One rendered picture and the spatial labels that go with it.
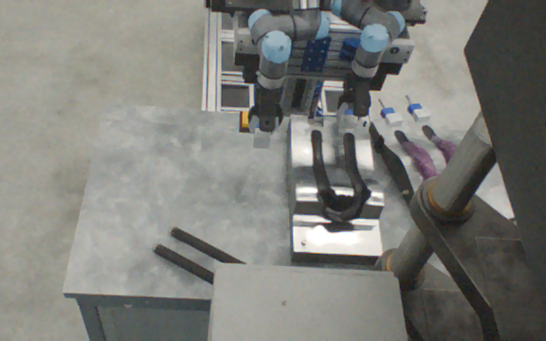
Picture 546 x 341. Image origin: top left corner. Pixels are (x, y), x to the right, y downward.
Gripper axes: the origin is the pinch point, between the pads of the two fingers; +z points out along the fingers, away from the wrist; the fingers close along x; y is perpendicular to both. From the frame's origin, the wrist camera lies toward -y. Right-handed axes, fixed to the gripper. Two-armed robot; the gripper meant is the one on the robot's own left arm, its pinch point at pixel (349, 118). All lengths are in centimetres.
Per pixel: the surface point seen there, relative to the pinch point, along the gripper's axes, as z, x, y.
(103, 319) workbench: 35, 74, -58
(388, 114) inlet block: 3.5, -15.2, 7.0
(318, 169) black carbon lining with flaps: 2.7, 11.1, -19.6
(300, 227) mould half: 4.8, 17.2, -40.0
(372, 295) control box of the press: -56, 18, -90
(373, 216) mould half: 2.8, -4.6, -35.9
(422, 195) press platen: -63, 9, -75
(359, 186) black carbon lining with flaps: -0.9, -0.5, -27.7
